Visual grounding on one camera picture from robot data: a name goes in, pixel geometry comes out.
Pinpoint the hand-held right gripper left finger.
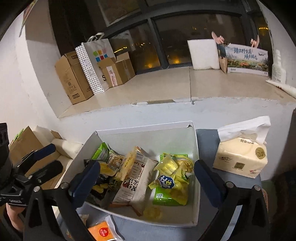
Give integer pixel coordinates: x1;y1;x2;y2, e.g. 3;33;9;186
23;159;101;241

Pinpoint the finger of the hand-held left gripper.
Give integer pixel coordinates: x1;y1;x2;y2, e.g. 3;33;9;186
21;144;56;166
27;161;63;179

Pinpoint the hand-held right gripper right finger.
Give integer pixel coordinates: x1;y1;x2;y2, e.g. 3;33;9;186
194;159;271;241

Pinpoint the dark chip packet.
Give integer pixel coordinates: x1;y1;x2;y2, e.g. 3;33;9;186
84;159;123;209

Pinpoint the green packet with blue label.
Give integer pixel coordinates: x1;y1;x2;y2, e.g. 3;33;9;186
148;158;195;206

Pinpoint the small green seaweed packet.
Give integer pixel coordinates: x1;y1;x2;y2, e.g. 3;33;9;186
92;142;110;163

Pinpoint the beige illustrated snack packet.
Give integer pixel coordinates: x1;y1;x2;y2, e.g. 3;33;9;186
107;151;126;173

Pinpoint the large green seaweed packet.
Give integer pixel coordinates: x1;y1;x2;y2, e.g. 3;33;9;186
153;153;189;207

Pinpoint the yellow jelly cup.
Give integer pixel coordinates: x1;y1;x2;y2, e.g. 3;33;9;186
154;155;179;179
143;206;162;219

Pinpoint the yellow snack packet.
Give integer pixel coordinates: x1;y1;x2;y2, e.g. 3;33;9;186
114;146;137;181

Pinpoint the orange biscuit packet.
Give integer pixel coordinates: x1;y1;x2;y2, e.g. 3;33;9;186
87;221;116;241

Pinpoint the white brown printed snack packet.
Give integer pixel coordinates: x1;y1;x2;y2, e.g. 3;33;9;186
111;146;159;216

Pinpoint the white cardboard box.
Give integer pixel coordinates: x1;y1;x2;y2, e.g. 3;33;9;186
60;120;200;228

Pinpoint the person's left hand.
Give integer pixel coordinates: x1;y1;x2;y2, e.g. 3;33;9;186
6;204;25;230

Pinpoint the flat brown cardboard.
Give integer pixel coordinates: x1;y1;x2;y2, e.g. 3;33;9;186
9;126;63;189

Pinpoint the cream leather sofa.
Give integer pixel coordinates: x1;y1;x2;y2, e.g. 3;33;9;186
35;126;84;164

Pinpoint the beige tissue pack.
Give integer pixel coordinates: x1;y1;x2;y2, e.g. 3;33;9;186
212;116;271;179

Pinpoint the large brown cardboard box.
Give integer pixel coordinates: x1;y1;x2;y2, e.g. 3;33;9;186
55;51;94;105

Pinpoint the white dotted paper bag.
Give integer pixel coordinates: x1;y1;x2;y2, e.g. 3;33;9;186
75;33;116;95

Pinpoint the small open cardboard box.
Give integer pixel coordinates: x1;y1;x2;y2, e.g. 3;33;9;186
98;52;136;88

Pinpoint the brown paper bag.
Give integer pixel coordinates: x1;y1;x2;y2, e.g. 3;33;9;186
219;57;228;74

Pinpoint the white foam box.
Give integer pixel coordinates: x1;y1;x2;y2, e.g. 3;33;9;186
187;39;220;70

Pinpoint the landscape printed gift box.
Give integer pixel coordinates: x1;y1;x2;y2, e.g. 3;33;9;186
217;43;270;76

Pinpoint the white spray bottle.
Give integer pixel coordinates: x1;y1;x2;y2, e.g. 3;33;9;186
271;49;287;84

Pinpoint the dark framed window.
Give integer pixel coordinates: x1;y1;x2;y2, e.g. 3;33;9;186
48;0;274;75

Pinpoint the wall poster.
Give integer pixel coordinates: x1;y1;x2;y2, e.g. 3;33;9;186
19;0;38;37

